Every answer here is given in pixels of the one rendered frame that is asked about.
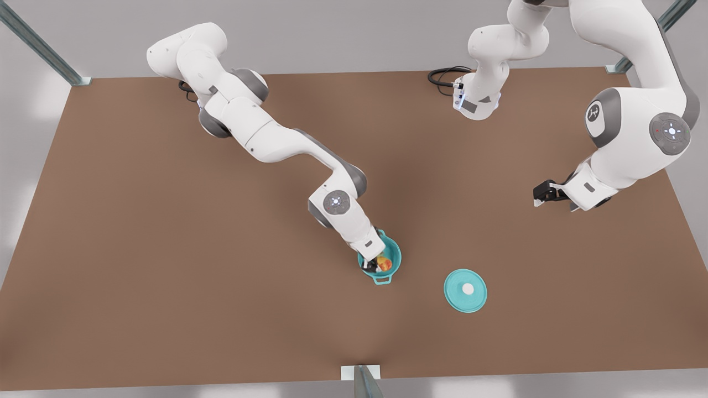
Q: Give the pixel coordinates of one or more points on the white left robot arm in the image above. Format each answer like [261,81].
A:
[636,127]

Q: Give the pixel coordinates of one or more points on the silver frame post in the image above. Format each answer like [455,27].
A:
[38,44]
[655,33]
[362,381]

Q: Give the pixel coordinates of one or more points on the teal pot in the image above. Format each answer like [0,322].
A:
[387,265]

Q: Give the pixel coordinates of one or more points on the teal pot lid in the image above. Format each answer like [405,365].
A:
[465,291]

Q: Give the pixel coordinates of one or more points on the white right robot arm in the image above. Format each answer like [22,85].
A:
[265,135]

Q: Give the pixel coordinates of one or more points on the yellow-red potato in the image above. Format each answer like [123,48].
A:
[385,262]

